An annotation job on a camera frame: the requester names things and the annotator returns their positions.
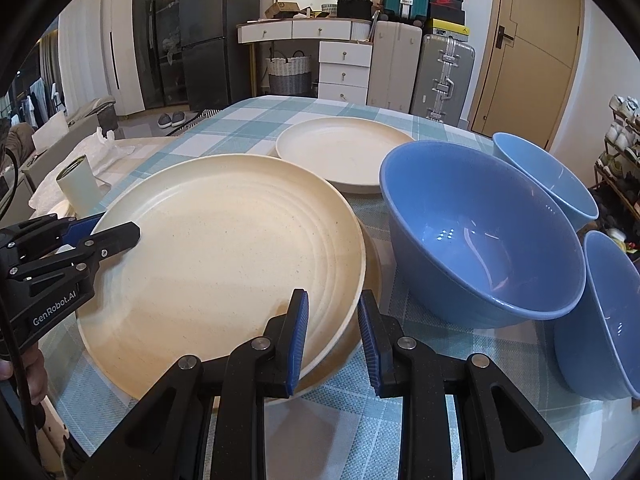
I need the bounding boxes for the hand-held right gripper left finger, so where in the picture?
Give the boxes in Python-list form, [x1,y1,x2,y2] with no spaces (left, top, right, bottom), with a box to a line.
[87,288,311,480]

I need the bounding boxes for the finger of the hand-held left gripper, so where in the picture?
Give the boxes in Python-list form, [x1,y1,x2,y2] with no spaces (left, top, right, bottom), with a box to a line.
[12,221,142,284]
[0,212,107,261]

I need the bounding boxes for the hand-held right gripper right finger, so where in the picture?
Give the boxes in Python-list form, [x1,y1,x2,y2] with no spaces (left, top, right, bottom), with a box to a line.
[357,289,591,480]

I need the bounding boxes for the cream ridged plate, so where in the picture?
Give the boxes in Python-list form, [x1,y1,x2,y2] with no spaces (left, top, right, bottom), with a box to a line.
[212,217,383,408]
[75,154,368,401]
[275,117,417,195]

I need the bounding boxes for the blue bowl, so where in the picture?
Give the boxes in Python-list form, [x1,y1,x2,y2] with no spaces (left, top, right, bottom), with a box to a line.
[492,132,600,233]
[379,140,587,330]
[554,230,640,402]

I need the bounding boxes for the person's left hand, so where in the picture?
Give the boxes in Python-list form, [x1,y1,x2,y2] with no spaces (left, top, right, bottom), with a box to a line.
[0,347,48,406]

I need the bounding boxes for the white paper roll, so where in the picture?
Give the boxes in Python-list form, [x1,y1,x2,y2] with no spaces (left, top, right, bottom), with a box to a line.
[55,156,101,213]

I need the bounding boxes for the white plastic bag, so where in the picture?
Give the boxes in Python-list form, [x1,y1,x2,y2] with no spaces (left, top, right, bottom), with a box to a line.
[27,127,166,211]

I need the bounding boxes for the grey sofa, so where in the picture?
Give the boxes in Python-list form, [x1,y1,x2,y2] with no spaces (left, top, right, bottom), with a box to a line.
[30,95,118,171]

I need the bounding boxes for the hanging clothes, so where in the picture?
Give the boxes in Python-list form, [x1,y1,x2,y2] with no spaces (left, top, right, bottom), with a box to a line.
[17,77,67,127]

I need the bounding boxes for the striped rug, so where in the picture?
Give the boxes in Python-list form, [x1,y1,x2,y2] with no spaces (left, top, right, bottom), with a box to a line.
[187,107,223,127]

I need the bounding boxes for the white cabinet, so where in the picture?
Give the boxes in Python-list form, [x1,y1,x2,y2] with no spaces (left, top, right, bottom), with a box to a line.
[59,0,146,116]

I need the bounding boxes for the green checked tablecloth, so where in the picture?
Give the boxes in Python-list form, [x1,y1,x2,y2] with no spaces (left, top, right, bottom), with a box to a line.
[37,95,640,480]

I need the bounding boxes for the dark glass cabinet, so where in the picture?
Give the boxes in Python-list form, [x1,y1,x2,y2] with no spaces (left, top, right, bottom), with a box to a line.
[132,0,183,108]

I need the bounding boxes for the dark grey refrigerator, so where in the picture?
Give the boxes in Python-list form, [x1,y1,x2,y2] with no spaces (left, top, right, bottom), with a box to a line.
[178,0,262,111]

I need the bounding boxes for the woven laundry basket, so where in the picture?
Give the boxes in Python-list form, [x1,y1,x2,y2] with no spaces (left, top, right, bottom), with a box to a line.
[265,50,313,97]

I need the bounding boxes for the white dressing table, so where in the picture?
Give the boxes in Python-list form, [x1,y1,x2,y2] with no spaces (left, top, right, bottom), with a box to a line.
[236,16,373,108]

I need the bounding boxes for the silver suitcase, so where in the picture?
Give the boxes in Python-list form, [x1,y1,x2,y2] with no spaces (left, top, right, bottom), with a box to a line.
[410,32,476,123]

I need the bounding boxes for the beige suitcase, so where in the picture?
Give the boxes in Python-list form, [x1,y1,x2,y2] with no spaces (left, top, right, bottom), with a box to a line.
[369,19,426,113]

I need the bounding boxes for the shoe rack with shoes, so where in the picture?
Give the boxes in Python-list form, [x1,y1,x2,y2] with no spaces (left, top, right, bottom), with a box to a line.
[592,95,640,261]

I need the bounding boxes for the yellow black shoe box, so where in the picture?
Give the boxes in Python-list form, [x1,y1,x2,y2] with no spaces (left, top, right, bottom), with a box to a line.
[425,19,471,41]

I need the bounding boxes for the tan wooden door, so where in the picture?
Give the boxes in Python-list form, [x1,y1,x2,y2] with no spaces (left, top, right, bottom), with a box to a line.
[467,0,583,153]

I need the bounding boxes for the black cable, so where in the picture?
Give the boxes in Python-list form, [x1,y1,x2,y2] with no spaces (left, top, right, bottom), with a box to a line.
[0,145,43,466]

